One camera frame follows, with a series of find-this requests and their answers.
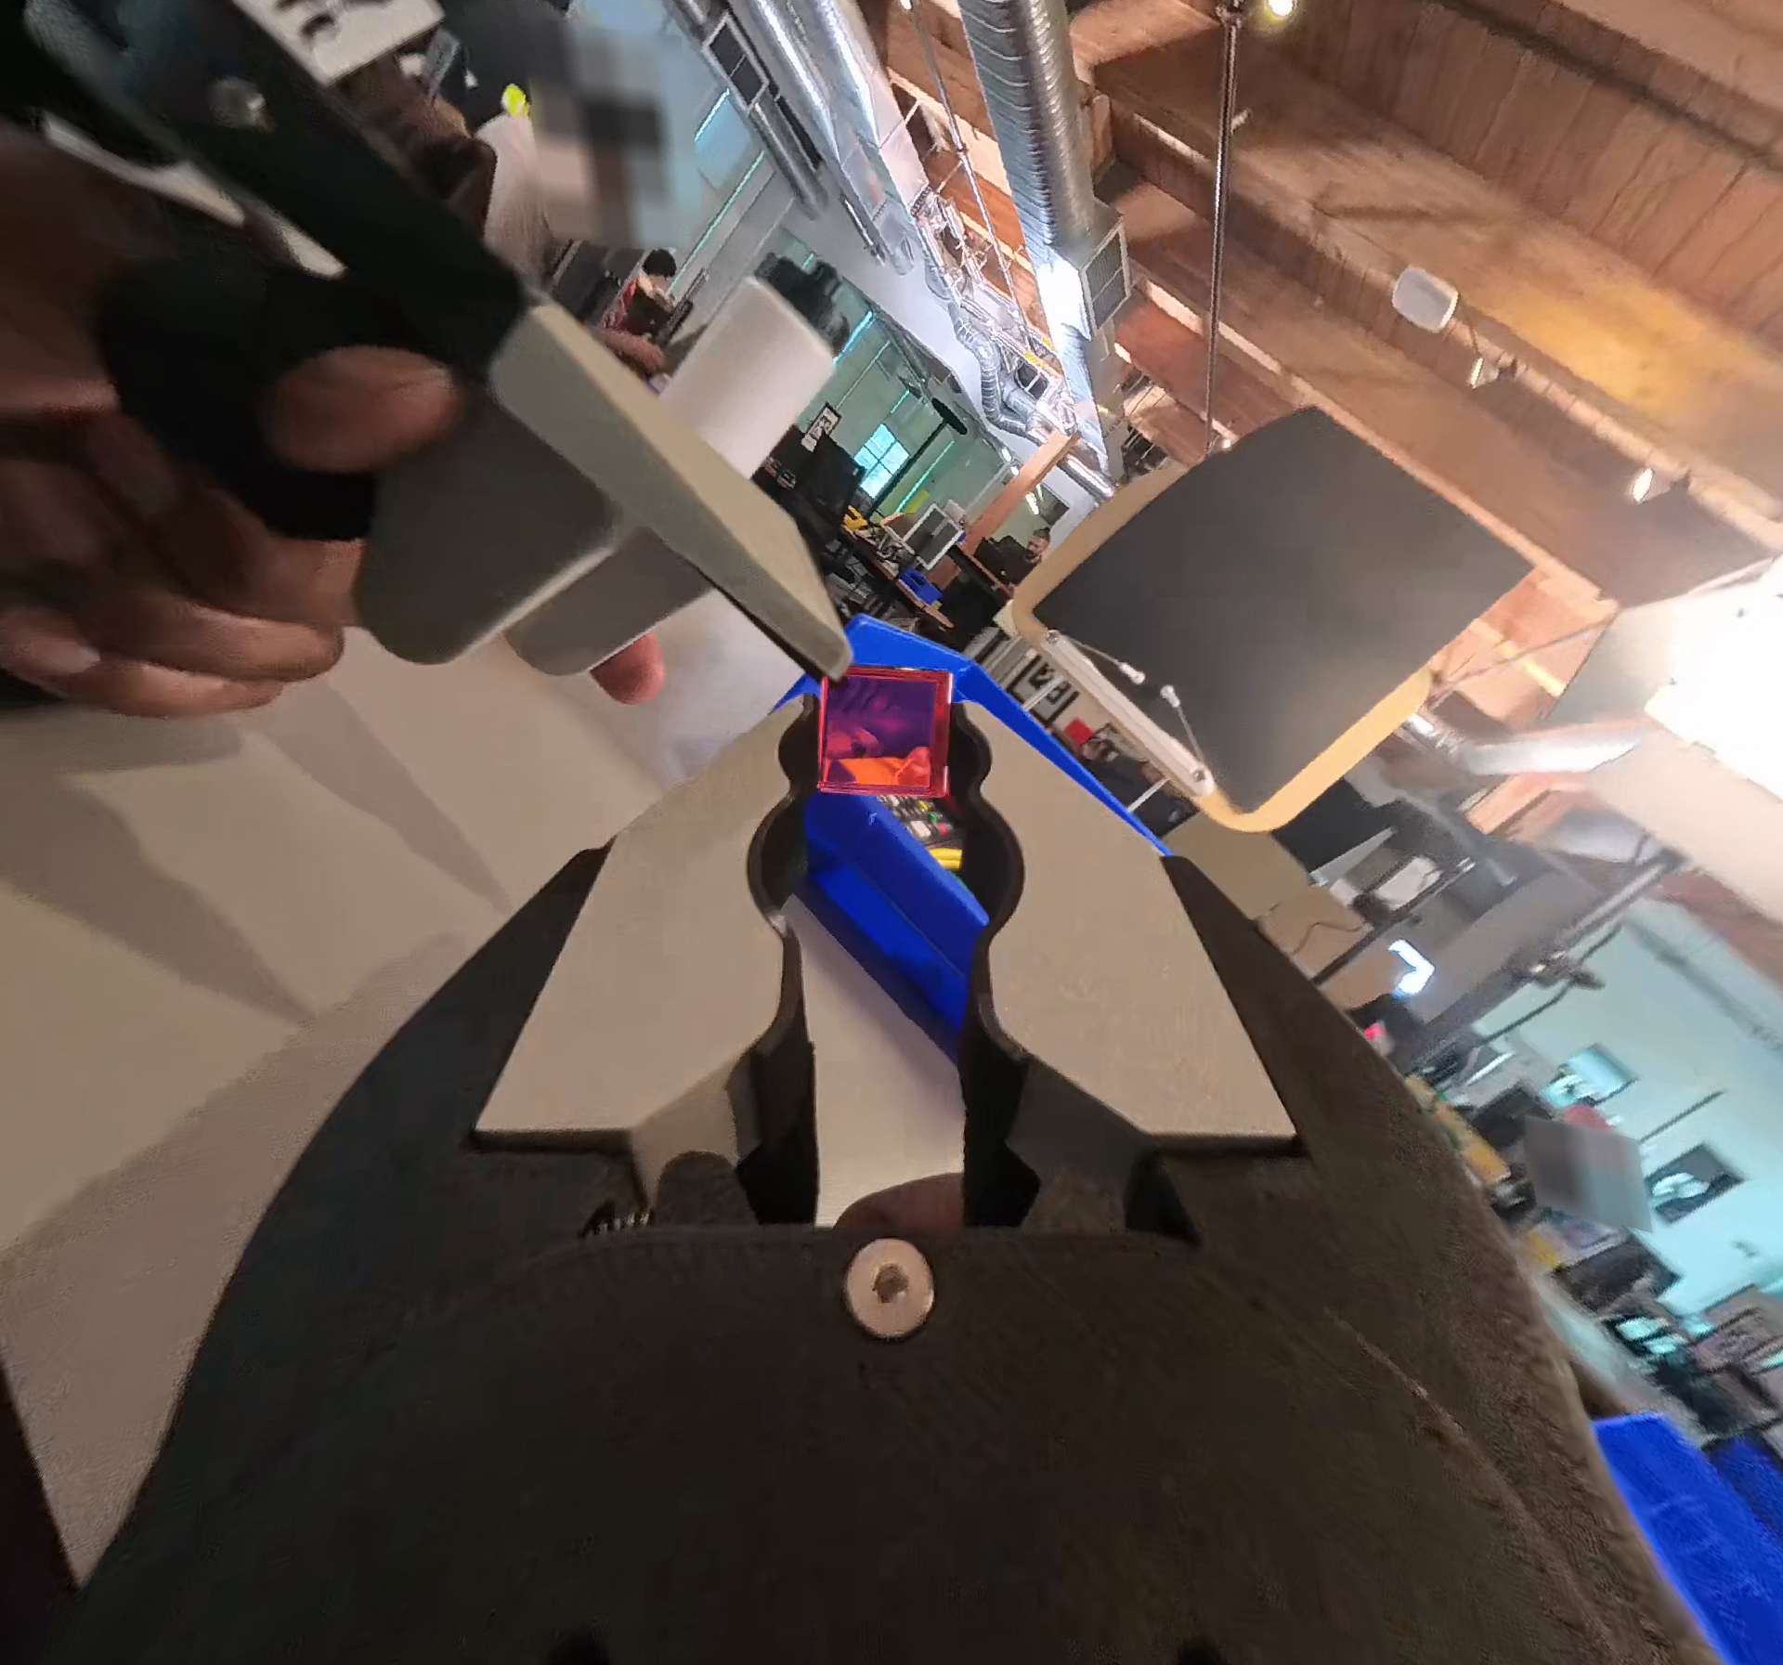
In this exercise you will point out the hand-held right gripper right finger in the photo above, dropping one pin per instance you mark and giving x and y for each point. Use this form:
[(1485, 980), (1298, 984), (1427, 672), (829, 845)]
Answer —
[(1143, 998)]

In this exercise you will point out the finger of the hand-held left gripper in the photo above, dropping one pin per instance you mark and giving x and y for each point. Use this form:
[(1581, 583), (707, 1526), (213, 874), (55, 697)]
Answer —
[(532, 523), (615, 621)]

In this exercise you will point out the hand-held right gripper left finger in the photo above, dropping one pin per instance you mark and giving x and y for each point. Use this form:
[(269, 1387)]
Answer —
[(628, 998)]

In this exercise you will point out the white squeeze bottle black cap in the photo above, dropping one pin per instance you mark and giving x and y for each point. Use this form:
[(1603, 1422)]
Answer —
[(748, 371)]

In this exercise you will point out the blue plastic bin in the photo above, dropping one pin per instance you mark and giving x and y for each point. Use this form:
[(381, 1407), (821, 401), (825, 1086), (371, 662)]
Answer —
[(1701, 1540), (892, 899)]

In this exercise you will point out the red transparent cube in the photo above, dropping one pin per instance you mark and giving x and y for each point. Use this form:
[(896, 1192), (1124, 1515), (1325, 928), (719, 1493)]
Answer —
[(887, 731)]

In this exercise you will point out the person's left hand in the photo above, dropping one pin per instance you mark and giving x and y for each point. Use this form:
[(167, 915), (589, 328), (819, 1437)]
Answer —
[(140, 552)]

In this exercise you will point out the studio light panel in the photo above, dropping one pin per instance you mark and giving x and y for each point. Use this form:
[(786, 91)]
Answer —
[(1714, 677)]

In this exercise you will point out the white ceiling sensor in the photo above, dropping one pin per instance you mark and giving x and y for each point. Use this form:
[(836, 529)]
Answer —
[(1425, 297)]

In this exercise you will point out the silver ceiling duct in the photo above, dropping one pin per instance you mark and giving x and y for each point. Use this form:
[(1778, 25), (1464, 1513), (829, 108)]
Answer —
[(1031, 77), (780, 21)]

